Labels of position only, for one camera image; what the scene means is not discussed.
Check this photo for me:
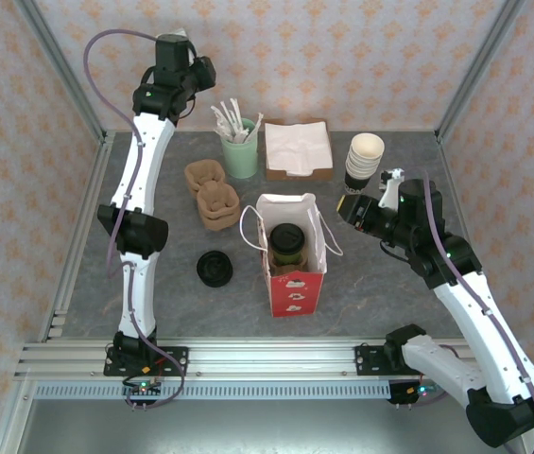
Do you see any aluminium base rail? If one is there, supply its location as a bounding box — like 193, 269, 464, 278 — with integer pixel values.
15, 338, 485, 379

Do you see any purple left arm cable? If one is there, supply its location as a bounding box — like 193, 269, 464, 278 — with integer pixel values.
83, 28, 188, 409

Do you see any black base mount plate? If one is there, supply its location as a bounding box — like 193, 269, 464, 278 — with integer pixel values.
354, 344, 390, 377
104, 346, 190, 377

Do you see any white napkin stack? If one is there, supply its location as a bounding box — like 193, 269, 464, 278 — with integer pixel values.
264, 121, 334, 175

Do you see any brown cardboard napkin tray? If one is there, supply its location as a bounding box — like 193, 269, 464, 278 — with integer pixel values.
261, 116, 336, 183

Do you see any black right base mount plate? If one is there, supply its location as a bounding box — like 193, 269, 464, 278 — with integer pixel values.
354, 344, 390, 377

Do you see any white slotted cable duct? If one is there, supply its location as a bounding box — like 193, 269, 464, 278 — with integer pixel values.
34, 380, 393, 401

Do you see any aluminium frame post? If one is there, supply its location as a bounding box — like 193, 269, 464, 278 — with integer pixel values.
14, 0, 109, 146
435, 0, 526, 143

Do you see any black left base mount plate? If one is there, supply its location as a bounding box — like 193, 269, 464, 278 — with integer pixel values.
104, 346, 190, 377

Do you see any small circuit board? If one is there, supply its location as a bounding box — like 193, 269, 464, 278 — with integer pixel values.
405, 381, 445, 398
122, 379, 164, 397

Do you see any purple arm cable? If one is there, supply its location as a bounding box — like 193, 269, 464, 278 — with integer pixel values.
83, 28, 188, 409
388, 168, 534, 454

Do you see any red white paper bag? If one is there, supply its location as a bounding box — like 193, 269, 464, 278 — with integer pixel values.
240, 191, 345, 319

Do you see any stack of paper cups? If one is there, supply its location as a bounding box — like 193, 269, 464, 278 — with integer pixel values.
344, 132, 386, 196

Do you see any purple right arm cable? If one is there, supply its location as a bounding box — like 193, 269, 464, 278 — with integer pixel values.
388, 168, 534, 454

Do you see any green straw holder cup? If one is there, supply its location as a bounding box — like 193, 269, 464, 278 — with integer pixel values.
220, 117, 259, 180

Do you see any aluminium side rail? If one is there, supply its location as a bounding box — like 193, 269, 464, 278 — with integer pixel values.
39, 131, 117, 342

